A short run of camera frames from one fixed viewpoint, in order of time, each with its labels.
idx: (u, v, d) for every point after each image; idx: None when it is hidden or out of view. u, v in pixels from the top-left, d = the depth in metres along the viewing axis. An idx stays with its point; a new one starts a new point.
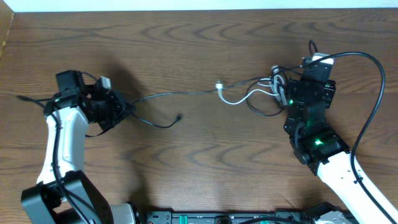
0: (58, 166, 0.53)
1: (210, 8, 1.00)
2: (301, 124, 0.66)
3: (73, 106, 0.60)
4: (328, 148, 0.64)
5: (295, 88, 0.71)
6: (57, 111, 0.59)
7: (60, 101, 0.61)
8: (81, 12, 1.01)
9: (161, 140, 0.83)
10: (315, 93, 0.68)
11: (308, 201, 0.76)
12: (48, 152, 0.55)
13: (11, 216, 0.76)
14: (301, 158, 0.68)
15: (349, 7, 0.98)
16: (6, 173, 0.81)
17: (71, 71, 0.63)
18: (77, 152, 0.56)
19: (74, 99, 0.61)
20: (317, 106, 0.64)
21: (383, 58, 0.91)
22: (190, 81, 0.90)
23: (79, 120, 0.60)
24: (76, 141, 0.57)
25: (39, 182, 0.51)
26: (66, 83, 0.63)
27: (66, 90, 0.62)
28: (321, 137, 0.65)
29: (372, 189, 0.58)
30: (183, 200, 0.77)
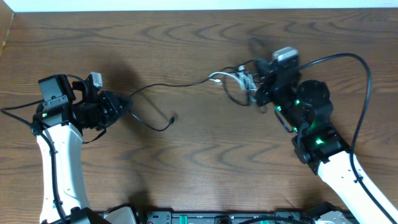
0: (61, 201, 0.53)
1: (210, 8, 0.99)
2: (305, 125, 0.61)
3: (64, 122, 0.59)
4: (329, 148, 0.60)
5: (303, 88, 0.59)
6: (46, 130, 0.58)
7: (49, 116, 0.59)
8: (81, 12, 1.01)
9: (161, 140, 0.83)
10: (324, 94, 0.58)
11: (307, 201, 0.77)
12: (46, 185, 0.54)
13: (13, 216, 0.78)
14: (301, 157, 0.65)
15: (351, 7, 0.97)
16: (7, 173, 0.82)
17: (56, 78, 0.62)
18: (77, 179, 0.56)
19: (64, 112, 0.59)
20: (322, 111, 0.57)
21: (384, 58, 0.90)
22: (190, 81, 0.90)
23: (73, 141, 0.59)
24: (73, 167, 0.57)
25: (43, 220, 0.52)
26: (52, 90, 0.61)
27: (53, 98, 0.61)
28: (322, 136, 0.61)
29: (372, 190, 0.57)
30: (183, 200, 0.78)
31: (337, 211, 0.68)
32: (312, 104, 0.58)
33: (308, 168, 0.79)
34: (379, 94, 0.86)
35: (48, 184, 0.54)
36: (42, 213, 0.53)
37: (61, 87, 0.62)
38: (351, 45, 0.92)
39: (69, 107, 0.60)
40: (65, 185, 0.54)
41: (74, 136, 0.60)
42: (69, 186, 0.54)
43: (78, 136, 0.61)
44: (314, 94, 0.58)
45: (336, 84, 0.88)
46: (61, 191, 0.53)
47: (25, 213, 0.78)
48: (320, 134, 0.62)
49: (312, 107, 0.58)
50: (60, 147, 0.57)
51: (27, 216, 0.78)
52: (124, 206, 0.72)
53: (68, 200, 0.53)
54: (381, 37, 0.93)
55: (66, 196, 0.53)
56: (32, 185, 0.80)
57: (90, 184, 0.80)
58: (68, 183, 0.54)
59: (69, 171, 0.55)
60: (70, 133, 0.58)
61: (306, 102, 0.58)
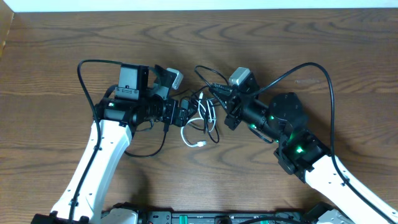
0: (78, 203, 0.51)
1: (210, 8, 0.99)
2: (284, 139, 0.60)
3: (122, 123, 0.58)
4: (310, 155, 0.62)
5: (275, 103, 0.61)
6: (103, 121, 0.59)
7: (113, 108, 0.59)
8: (81, 12, 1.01)
9: (161, 140, 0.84)
10: (295, 106, 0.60)
11: (306, 201, 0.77)
12: (76, 177, 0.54)
13: (13, 216, 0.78)
14: (286, 168, 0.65)
15: (352, 6, 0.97)
16: (7, 173, 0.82)
17: (137, 70, 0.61)
18: (102, 186, 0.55)
19: (127, 111, 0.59)
20: (296, 123, 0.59)
21: (384, 58, 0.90)
22: (190, 80, 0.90)
23: (119, 147, 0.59)
24: (107, 173, 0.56)
25: (53, 211, 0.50)
26: (129, 80, 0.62)
27: (126, 88, 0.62)
28: (302, 144, 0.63)
29: (361, 189, 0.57)
30: (183, 200, 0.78)
31: (333, 210, 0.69)
32: (286, 118, 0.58)
33: None
34: (379, 93, 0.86)
35: (77, 177, 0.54)
36: (57, 203, 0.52)
37: (140, 81, 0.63)
38: (351, 45, 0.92)
39: (135, 106, 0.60)
40: (89, 188, 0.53)
41: (124, 142, 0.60)
42: (92, 191, 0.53)
43: (128, 140, 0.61)
44: (286, 109, 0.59)
45: (336, 84, 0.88)
46: (83, 193, 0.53)
47: (26, 213, 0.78)
48: (300, 142, 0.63)
49: (287, 121, 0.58)
50: (105, 145, 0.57)
51: (28, 216, 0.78)
52: (130, 212, 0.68)
53: (84, 203, 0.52)
54: (381, 37, 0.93)
55: (86, 200, 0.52)
56: (33, 186, 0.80)
57: None
58: (92, 187, 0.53)
59: (99, 175, 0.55)
60: (123, 137, 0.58)
61: (279, 118, 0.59)
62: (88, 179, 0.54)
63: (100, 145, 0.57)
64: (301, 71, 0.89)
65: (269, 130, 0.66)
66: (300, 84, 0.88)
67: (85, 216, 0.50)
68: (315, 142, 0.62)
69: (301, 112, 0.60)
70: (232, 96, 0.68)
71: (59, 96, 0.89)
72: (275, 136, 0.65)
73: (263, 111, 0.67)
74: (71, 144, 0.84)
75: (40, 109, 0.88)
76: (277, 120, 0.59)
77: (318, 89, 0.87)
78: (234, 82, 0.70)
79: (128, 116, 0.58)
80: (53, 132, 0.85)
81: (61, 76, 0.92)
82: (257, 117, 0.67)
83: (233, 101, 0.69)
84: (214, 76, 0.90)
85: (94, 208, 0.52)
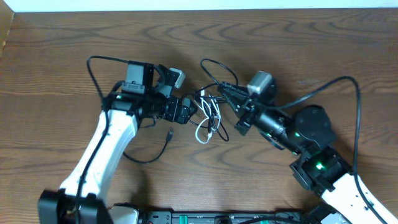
0: (86, 181, 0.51)
1: (210, 8, 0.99)
2: (306, 155, 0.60)
3: (129, 112, 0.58)
4: (331, 172, 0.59)
5: (303, 118, 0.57)
6: (111, 111, 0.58)
7: (120, 100, 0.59)
8: (81, 12, 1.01)
9: (161, 140, 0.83)
10: (324, 124, 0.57)
11: (306, 201, 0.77)
12: (83, 158, 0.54)
13: (13, 216, 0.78)
14: (302, 183, 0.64)
15: (352, 6, 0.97)
16: (7, 173, 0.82)
17: (143, 66, 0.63)
18: (109, 168, 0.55)
19: (134, 104, 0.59)
20: (324, 142, 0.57)
21: (384, 58, 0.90)
22: (189, 80, 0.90)
23: (126, 133, 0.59)
24: (114, 157, 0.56)
25: (61, 188, 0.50)
26: (135, 76, 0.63)
27: (132, 83, 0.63)
28: (322, 160, 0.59)
29: (382, 211, 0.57)
30: (183, 200, 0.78)
31: (336, 213, 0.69)
32: (314, 137, 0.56)
33: None
34: (379, 94, 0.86)
35: (84, 158, 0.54)
36: (64, 181, 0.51)
37: (145, 78, 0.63)
38: (351, 45, 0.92)
39: (141, 100, 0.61)
40: (97, 167, 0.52)
41: (130, 129, 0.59)
42: (100, 172, 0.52)
43: (134, 130, 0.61)
44: (313, 126, 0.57)
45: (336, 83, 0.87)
46: (91, 172, 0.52)
47: (26, 213, 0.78)
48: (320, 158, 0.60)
49: (314, 140, 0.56)
50: (113, 131, 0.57)
51: (28, 216, 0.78)
52: (130, 208, 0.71)
53: (92, 182, 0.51)
54: (381, 37, 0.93)
55: (93, 178, 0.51)
56: (33, 185, 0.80)
57: None
58: (101, 167, 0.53)
59: (107, 157, 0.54)
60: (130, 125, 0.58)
61: (306, 136, 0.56)
62: (96, 160, 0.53)
63: (109, 130, 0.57)
64: (301, 71, 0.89)
65: (286, 141, 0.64)
66: (300, 84, 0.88)
67: (92, 193, 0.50)
68: (337, 160, 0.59)
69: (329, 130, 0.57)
70: (246, 99, 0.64)
71: (59, 96, 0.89)
72: (293, 148, 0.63)
73: (280, 119, 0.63)
74: (71, 144, 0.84)
75: (40, 109, 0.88)
76: (304, 137, 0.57)
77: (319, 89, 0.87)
78: (252, 89, 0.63)
79: (135, 107, 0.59)
80: (53, 132, 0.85)
81: (61, 76, 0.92)
82: (275, 126, 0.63)
83: (248, 107, 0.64)
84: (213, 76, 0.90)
85: (101, 185, 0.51)
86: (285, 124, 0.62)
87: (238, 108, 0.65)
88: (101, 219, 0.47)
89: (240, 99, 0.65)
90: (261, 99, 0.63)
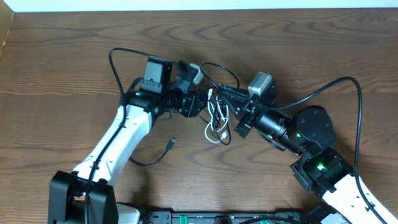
0: (98, 167, 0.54)
1: (210, 8, 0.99)
2: (307, 156, 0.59)
3: (146, 109, 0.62)
4: (331, 172, 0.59)
5: (304, 119, 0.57)
6: (130, 106, 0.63)
7: (139, 98, 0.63)
8: (81, 12, 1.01)
9: (161, 140, 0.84)
10: (325, 125, 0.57)
11: (306, 201, 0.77)
12: (98, 147, 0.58)
13: (13, 216, 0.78)
14: (303, 185, 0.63)
15: (352, 6, 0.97)
16: (7, 173, 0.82)
17: (162, 65, 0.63)
18: (122, 159, 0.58)
19: (152, 102, 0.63)
20: (325, 143, 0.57)
21: (383, 58, 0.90)
22: None
23: (140, 129, 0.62)
24: (127, 149, 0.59)
25: (75, 172, 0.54)
26: (154, 73, 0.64)
27: (151, 81, 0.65)
28: (323, 161, 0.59)
29: (384, 213, 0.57)
30: (183, 200, 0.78)
31: (336, 213, 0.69)
32: (315, 138, 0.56)
33: None
34: (379, 94, 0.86)
35: (100, 146, 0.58)
36: (79, 165, 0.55)
37: (163, 76, 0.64)
38: (351, 45, 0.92)
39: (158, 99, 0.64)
40: (111, 155, 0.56)
41: (145, 126, 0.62)
42: (112, 160, 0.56)
43: (148, 127, 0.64)
44: (314, 127, 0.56)
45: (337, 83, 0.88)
46: (104, 159, 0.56)
47: (26, 213, 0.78)
48: (321, 158, 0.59)
49: (315, 141, 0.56)
50: (129, 124, 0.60)
51: (27, 216, 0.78)
52: (133, 207, 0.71)
53: (104, 168, 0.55)
54: (381, 37, 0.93)
55: (105, 165, 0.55)
56: (32, 186, 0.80)
57: None
58: (114, 156, 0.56)
59: (121, 148, 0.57)
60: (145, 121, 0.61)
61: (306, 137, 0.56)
62: (110, 149, 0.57)
63: (125, 123, 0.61)
64: (301, 71, 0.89)
65: (286, 141, 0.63)
66: (300, 84, 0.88)
67: (104, 178, 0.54)
68: (338, 160, 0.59)
69: (331, 131, 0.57)
70: (246, 102, 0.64)
71: (59, 96, 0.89)
72: (293, 149, 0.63)
73: (281, 120, 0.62)
74: (71, 144, 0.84)
75: (40, 109, 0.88)
76: (305, 139, 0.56)
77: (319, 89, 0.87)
78: (252, 90, 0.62)
79: (152, 105, 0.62)
80: (53, 132, 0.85)
81: (61, 76, 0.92)
82: (275, 127, 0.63)
83: (248, 109, 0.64)
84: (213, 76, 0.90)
85: (112, 173, 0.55)
86: (285, 125, 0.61)
87: (238, 111, 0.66)
88: (107, 206, 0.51)
89: (240, 101, 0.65)
90: (262, 101, 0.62)
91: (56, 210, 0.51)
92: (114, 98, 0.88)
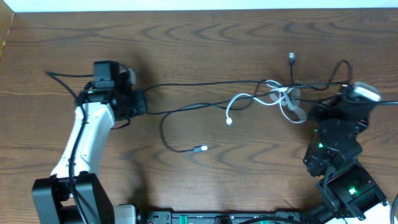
0: (75, 163, 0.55)
1: (210, 9, 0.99)
2: (331, 170, 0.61)
3: (104, 102, 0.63)
4: (362, 197, 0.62)
5: (325, 129, 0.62)
6: (87, 104, 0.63)
7: (93, 94, 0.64)
8: (81, 12, 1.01)
9: (161, 140, 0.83)
10: (350, 135, 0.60)
11: (307, 201, 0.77)
12: (68, 147, 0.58)
13: (12, 216, 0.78)
14: (327, 203, 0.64)
15: (352, 6, 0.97)
16: (7, 173, 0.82)
17: (109, 64, 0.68)
18: (95, 151, 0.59)
19: (107, 94, 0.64)
20: (350, 155, 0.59)
21: (382, 58, 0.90)
22: (190, 80, 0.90)
23: (104, 121, 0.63)
24: (97, 140, 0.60)
25: (53, 175, 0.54)
26: (102, 73, 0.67)
27: (102, 81, 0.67)
28: (355, 185, 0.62)
29: None
30: (183, 200, 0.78)
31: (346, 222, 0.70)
32: (337, 148, 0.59)
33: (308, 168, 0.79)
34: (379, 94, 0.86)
35: (69, 146, 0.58)
36: (55, 168, 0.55)
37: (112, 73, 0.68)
38: (351, 45, 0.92)
39: (113, 91, 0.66)
40: (83, 150, 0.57)
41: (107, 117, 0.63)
42: (86, 153, 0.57)
43: (111, 119, 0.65)
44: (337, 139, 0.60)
45: None
46: (78, 154, 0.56)
47: (26, 213, 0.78)
48: (354, 183, 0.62)
49: (339, 152, 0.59)
50: (92, 119, 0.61)
51: (27, 216, 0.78)
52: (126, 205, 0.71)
53: (81, 162, 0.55)
54: (380, 38, 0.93)
55: (81, 159, 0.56)
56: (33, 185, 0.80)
57: None
58: (86, 149, 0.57)
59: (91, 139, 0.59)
60: (106, 112, 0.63)
61: (331, 148, 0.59)
62: (81, 144, 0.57)
63: (87, 119, 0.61)
64: (301, 71, 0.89)
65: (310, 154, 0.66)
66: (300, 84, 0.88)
67: (83, 170, 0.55)
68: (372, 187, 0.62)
69: (357, 143, 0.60)
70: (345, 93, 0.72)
71: (59, 96, 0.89)
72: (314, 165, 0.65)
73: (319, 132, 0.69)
74: None
75: (41, 109, 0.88)
76: (328, 148, 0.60)
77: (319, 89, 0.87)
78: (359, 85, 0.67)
79: (108, 96, 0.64)
80: (53, 132, 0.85)
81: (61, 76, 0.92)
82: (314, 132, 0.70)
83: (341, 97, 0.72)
84: (214, 76, 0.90)
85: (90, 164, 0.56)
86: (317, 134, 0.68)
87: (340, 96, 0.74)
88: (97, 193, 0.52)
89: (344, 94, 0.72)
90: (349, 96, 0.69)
91: (46, 216, 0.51)
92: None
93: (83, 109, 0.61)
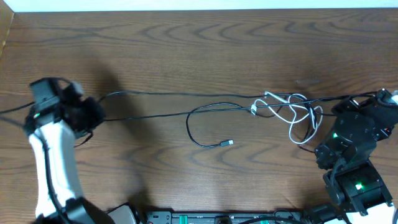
0: (56, 195, 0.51)
1: (210, 8, 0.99)
2: (341, 162, 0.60)
3: (55, 120, 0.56)
4: (368, 194, 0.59)
5: (343, 120, 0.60)
6: (39, 128, 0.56)
7: (40, 115, 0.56)
8: (81, 12, 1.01)
9: (161, 140, 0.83)
10: (366, 130, 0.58)
11: (307, 201, 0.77)
12: (40, 182, 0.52)
13: (13, 216, 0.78)
14: (331, 195, 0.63)
15: (352, 6, 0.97)
16: (7, 173, 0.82)
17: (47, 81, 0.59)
18: (72, 172, 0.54)
19: (56, 111, 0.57)
20: (363, 148, 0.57)
21: (382, 58, 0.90)
22: (190, 81, 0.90)
23: (68, 137, 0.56)
24: (69, 160, 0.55)
25: (40, 214, 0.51)
26: (43, 93, 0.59)
27: (45, 101, 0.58)
28: (363, 181, 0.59)
29: None
30: (183, 200, 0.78)
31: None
32: (352, 139, 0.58)
33: (308, 168, 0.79)
34: None
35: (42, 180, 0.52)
36: (39, 207, 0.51)
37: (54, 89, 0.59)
38: (351, 45, 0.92)
39: (61, 106, 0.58)
40: (59, 177, 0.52)
41: (68, 132, 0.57)
42: (64, 179, 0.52)
43: (71, 133, 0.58)
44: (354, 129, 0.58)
45: (346, 91, 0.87)
46: (55, 184, 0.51)
47: (27, 213, 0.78)
48: (362, 178, 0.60)
49: (352, 143, 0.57)
50: (51, 142, 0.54)
51: (28, 216, 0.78)
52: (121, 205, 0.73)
53: (62, 191, 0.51)
54: (380, 38, 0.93)
55: (60, 188, 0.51)
56: (33, 185, 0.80)
57: (89, 184, 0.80)
58: (61, 175, 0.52)
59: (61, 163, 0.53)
60: (62, 130, 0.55)
61: (347, 138, 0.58)
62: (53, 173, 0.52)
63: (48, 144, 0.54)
64: (301, 71, 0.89)
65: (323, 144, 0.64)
66: (300, 84, 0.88)
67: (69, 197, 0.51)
68: (380, 185, 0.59)
69: (372, 138, 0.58)
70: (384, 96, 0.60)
71: None
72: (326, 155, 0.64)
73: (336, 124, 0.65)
74: None
75: None
76: (342, 138, 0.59)
77: (319, 89, 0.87)
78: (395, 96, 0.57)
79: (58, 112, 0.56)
80: None
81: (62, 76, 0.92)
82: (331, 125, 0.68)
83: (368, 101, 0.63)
84: (214, 76, 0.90)
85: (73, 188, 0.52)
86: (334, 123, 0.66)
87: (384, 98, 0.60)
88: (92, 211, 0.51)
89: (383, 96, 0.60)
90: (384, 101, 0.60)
91: None
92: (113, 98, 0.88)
93: (38, 137, 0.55)
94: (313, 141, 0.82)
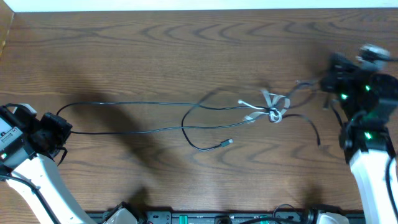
0: None
1: (210, 8, 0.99)
2: (362, 113, 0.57)
3: (32, 155, 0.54)
4: (374, 144, 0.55)
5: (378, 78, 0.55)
6: (15, 170, 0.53)
7: (10, 152, 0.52)
8: (81, 12, 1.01)
9: (161, 140, 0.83)
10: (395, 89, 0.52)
11: (307, 201, 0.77)
12: None
13: (13, 216, 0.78)
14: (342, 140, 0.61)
15: (352, 6, 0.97)
16: None
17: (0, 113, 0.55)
18: (75, 204, 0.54)
19: (26, 144, 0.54)
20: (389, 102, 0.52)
21: None
22: (190, 81, 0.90)
23: (50, 167, 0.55)
24: (66, 193, 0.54)
25: None
26: None
27: (4, 135, 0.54)
28: (373, 132, 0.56)
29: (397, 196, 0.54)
30: (183, 200, 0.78)
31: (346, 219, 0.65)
32: (380, 92, 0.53)
33: (308, 168, 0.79)
34: None
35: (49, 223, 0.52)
36: None
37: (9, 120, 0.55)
38: (351, 45, 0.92)
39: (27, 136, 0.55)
40: (66, 215, 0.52)
41: (49, 163, 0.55)
42: (71, 214, 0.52)
43: (52, 162, 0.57)
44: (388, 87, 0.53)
45: None
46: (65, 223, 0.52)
47: (27, 213, 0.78)
48: (373, 130, 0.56)
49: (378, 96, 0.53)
50: (38, 182, 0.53)
51: (28, 216, 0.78)
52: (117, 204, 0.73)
53: None
54: (381, 37, 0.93)
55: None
56: None
57: (89, 184, 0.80)
58: (67, 211, 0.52)
59: (62, 200, 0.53)
60: (43, 163, 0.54)
61: (375, 91, 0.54)
62: (56, 213, 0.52)
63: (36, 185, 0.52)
64: (301, 71, 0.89)
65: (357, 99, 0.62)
66: (300, 84, 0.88)
67: None
68: (388, 138, 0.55)
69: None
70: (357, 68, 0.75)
71: (59, 96, 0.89)
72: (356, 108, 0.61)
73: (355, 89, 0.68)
74: (71, 144, 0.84)
75: (40, 109, 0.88)
76: (372, 92, 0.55)
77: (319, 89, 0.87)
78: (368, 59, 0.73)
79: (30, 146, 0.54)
80: None
81: (61, 76, 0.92)
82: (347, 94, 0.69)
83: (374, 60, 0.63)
84: (214, 76, 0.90)
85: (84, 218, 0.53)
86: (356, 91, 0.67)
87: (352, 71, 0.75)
88: None
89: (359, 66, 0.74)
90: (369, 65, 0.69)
91: None
92: (108, 106, 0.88)
93: (20, 180, 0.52)
94: (313, 141, 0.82)
